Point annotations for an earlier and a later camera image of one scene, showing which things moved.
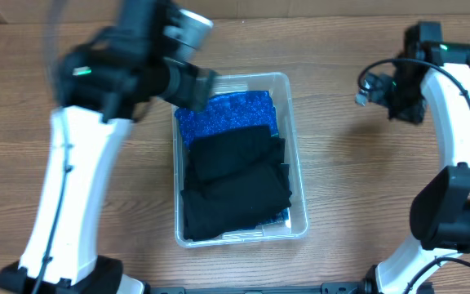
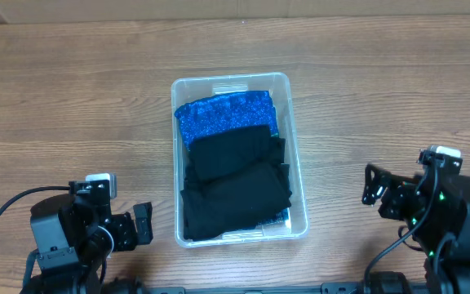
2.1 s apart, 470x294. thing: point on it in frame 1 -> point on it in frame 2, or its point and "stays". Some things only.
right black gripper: (415, 111) -> (403, 193)
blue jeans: (281, 216) stays
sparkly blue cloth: (226, 110) stays
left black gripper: (199, 87) -> (125, 230)
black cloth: (277, 150) stays
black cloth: (235, 202) stays
